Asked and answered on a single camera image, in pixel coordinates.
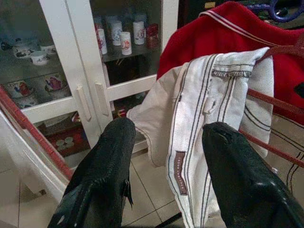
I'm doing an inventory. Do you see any white curved frame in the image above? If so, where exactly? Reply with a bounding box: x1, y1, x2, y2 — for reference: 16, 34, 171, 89
0, 104, 72, 198

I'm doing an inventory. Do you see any purple plastic hanger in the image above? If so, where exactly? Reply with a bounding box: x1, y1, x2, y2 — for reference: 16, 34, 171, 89
247, 0, 304, 23

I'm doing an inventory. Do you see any painted ceramic teapot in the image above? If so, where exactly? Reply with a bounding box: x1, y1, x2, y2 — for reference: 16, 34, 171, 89
9, 80, 34, 99
44, 74, 69, 95

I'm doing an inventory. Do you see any red garment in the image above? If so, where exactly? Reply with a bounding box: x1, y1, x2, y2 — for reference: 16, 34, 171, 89
156, 1, 304, 126

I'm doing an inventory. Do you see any white painted cup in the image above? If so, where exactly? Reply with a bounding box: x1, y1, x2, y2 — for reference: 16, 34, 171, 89
39, 44, 57, 54
12, 46, 34, 59

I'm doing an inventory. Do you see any red gift box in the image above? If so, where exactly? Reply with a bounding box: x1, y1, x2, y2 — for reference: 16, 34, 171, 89
44, 128, 89, 158

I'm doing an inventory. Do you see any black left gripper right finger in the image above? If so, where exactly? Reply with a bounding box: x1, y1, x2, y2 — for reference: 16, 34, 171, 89
201, 121, 304, 228

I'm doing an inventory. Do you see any white cabinet door handle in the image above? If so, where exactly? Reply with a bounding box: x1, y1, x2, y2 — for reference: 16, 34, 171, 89
95, 81, 114, 117
75, 85, 93, 122

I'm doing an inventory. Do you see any white printed canister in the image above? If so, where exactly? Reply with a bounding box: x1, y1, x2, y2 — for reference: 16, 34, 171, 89
133, 21, 146, 46
120, 31, 132, 56
111, 20, 123, 47
96, 28, 108, 55

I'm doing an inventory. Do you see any red canister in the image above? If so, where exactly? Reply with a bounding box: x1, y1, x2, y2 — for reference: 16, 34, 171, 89
145, 23, 160, 49

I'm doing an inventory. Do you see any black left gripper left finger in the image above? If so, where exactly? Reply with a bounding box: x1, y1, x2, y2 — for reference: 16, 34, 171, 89
47, 117, 136, 228

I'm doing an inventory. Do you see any red plastic bar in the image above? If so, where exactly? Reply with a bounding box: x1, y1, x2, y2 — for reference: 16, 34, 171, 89
0, 85, 75, 180

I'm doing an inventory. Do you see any dark red wire hanger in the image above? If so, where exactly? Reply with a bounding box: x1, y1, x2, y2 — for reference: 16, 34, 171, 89
238, 35, 304, 168

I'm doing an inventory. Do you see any white painted mug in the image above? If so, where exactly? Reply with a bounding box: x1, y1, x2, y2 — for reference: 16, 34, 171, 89
30, 50, 51, 66

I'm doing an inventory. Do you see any white glass door cabinet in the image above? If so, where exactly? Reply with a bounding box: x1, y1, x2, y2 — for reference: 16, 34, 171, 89
0, 0, 180, 155

